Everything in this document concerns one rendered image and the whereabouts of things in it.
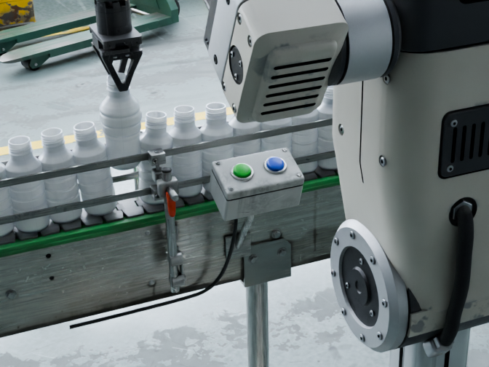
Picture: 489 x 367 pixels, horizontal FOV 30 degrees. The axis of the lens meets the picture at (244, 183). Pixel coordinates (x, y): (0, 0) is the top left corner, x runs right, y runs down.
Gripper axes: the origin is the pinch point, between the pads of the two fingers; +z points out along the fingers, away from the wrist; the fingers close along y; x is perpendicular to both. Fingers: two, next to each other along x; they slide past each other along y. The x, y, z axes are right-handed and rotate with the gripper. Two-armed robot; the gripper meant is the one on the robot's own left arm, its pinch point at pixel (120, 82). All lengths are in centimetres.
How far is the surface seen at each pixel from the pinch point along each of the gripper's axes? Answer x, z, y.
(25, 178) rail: -18.1, 13.0, 2.7
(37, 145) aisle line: 17, 123, -261
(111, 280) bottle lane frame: -6.1, 35.5, 4.4
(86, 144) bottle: -6.9, 9.9, 0.6
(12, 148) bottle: -19.3, 8.3, 0.4
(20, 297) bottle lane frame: -22.3, 34.5, 4.4
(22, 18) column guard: 41, 115, -445
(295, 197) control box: 24.2, 18.8, 18.0
